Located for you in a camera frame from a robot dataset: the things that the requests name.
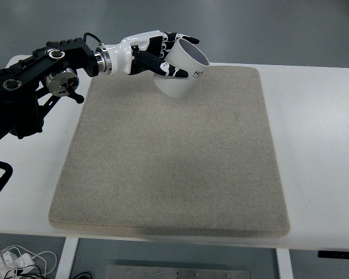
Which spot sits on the beige felt mat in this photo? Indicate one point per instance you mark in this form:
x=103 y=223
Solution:
x=174 y=162

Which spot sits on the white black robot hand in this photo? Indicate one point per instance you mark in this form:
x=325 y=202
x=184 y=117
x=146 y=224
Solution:
x=120 y=56

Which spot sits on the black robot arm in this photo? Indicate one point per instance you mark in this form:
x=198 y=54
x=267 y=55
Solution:
x=32 y=67

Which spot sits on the white table leg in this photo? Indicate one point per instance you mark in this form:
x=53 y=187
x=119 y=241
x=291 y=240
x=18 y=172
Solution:
x=65 y=258
x=284 y=264

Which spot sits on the grey metal plate with screws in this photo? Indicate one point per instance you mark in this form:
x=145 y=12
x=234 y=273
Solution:
x=177 y=272

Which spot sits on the white cup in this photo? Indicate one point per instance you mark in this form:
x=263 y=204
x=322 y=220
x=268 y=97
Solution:
x=177 y=85

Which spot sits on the black table control panel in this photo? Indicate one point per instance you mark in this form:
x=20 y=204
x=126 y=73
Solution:
x=338 y=254

